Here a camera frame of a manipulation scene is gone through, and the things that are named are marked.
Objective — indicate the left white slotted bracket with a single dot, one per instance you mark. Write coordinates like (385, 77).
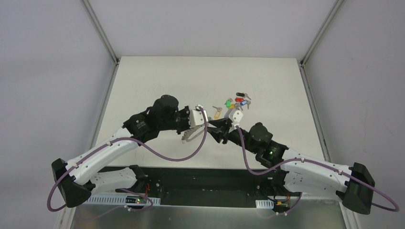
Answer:
(122, 199)

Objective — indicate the white slotted bracket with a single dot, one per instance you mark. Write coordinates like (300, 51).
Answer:
(122, 199)
(264, 204)

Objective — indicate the black tagged key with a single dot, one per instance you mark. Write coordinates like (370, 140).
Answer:
(243, 95)

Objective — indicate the aluminium frame post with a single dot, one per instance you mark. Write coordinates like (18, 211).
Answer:
(99, 30)
(322, 30)

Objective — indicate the blue tagged key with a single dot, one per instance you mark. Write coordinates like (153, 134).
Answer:
(245, 103)

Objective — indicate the green tagged key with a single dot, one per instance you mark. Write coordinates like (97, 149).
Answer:
(229, 103)

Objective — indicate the yellow capped key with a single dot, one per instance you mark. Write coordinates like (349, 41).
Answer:
(236, 106)

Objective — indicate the right aluminium frame post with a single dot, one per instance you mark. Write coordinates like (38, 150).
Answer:
(322, 30)

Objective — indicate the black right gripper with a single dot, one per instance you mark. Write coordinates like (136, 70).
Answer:
(228, 130)

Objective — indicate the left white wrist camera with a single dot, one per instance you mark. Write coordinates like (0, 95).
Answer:
(197, 116)

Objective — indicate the left green circuit board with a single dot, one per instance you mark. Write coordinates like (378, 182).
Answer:
(135, 200)

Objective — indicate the yellow tagged key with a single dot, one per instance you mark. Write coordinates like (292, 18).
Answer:
(217, 112)

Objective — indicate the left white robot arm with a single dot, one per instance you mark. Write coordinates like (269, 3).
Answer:
(77, 179)

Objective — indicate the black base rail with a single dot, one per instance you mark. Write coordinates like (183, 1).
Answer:
(203, 187)

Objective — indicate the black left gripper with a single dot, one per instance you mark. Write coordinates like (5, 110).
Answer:
(184, 119)

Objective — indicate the right white slotted bracket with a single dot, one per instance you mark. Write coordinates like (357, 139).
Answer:
(264, 204)

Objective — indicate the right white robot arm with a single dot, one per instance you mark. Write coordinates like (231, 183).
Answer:
(298, 173)

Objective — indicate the left aluminium frame post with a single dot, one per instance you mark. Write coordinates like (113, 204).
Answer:
(99, 30)

